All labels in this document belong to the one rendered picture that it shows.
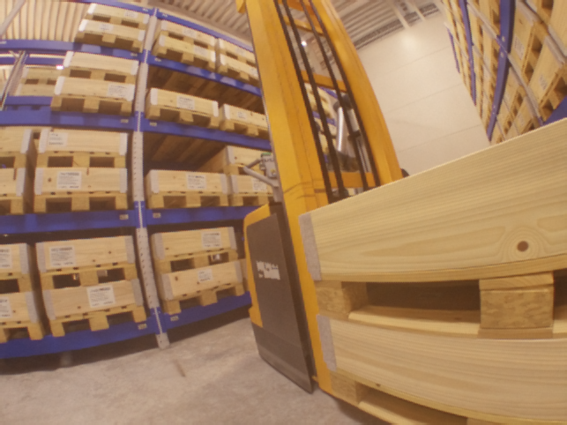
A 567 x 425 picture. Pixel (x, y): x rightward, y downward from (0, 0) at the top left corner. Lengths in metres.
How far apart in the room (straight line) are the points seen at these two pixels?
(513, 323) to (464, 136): 6.32
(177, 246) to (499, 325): 2.08
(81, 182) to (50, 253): 0.59
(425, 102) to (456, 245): 6.66
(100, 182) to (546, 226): 2.27
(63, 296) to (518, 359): 2.20
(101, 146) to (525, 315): 2.43
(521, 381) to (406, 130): 6.68
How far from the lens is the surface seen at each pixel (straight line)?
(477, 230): 0.46
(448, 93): 7.09
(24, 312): 2.09
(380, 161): 1.41
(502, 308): 0.49
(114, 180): 2.12
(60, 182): 2.11
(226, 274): 2.33
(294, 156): 0.92
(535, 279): 0.47
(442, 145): 6.67
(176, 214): 2.25
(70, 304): 2.02
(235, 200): 2.55
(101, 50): 3.00
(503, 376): 0.57
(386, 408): 0.85
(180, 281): 2.12
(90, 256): 1.99
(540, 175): 0.45
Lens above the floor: 0.72
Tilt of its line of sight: 7 degrees up
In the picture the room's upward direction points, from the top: 11 degrees counter-clockwise
